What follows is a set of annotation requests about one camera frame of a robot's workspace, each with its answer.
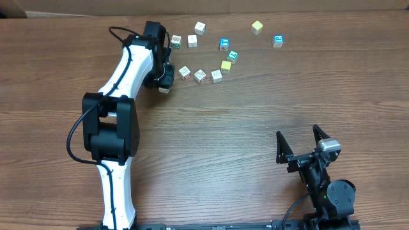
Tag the far yellow wooden block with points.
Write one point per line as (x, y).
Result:
(256, 27)

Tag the blue wooden block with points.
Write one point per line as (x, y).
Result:
(224, 44)
(278, 41)

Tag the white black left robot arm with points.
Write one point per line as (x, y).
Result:
(110, 126)

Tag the white block dark edge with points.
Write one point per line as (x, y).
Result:
(200, 28)

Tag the red elephant wooden block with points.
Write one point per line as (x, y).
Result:
(200, 76)

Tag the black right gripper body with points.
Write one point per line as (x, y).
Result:
(300, 158)

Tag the yellow letter wooden block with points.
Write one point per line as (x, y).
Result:
(164, 90)

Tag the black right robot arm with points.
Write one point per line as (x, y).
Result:
(332, 200)

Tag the plain white wooden block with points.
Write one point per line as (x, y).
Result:
(192, 41)

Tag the green top wooden block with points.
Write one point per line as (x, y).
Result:
(233, 56)

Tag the red edged bee block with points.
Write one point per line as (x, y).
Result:
(184, 73)

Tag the far blue wooden block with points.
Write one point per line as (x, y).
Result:
(278, 41)

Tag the green red wooden block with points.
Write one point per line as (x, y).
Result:
(176, 41)

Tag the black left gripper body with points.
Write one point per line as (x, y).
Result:
(167, 76)

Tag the blue top wooden block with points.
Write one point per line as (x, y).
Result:
(224, 44)

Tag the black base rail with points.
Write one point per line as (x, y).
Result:
(220, 226)

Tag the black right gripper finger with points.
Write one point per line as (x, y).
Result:
(284, 152)
(321, 138)

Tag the cardboard backdrop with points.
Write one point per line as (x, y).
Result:
(21, 8)

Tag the yellow top wooden block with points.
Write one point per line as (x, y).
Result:
(225, 66)

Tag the white pretzel wooden block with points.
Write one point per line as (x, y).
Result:
(216, 76)

